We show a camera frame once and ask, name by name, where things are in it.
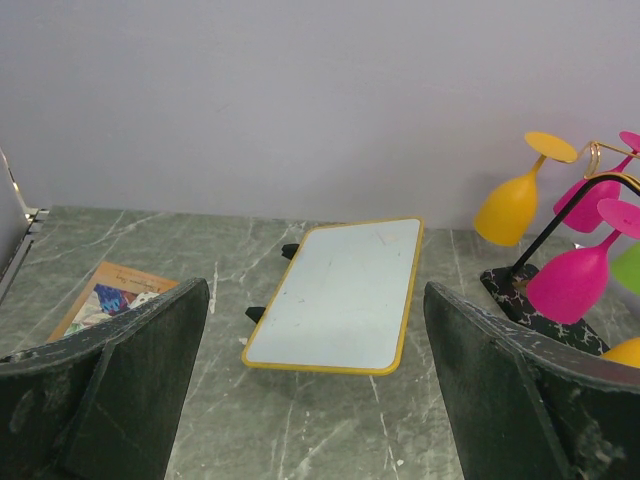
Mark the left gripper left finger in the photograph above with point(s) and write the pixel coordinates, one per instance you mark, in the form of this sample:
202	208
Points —
104	402

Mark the pink wine glass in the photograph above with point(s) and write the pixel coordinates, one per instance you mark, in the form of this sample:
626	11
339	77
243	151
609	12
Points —
584	217
572	283

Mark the yellow wine glass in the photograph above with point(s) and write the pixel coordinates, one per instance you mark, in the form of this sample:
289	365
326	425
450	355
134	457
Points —
626	353
510	209

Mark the green wine glass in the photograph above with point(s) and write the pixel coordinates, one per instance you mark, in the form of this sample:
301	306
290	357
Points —
626	269

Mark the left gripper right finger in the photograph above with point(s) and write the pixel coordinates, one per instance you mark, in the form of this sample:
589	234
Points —
524	406

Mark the yellow framed whiteboard tablet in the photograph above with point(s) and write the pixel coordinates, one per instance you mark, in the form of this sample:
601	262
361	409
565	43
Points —
343	303

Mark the orange picture book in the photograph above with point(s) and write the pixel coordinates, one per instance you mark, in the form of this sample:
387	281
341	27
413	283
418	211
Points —
113	289

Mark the gold black wine glass rack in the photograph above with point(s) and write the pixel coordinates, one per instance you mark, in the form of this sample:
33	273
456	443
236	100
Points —
507	285

